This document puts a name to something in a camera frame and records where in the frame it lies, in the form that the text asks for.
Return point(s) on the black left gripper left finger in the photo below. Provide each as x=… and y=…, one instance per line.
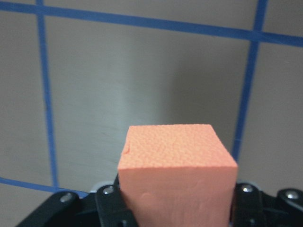
x=111, y=207

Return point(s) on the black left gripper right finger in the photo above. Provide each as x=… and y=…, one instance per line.
x=247, y=207

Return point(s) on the orange foam block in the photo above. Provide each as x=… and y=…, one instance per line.
x=177, y=176

